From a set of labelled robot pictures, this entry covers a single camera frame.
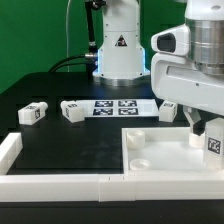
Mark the grey thin cable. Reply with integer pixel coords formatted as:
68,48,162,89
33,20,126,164
65,0,73,73

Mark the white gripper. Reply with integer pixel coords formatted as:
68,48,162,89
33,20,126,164
151,25,224,136

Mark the white sheet with markers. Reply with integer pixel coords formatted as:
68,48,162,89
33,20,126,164
77,99,159,117

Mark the white U-shaped fence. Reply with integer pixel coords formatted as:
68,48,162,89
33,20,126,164
0,133,224,202

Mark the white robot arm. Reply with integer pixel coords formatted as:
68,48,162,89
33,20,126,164
85,0,224,135

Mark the black thick cable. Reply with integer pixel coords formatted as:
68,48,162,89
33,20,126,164
48,0,107,73

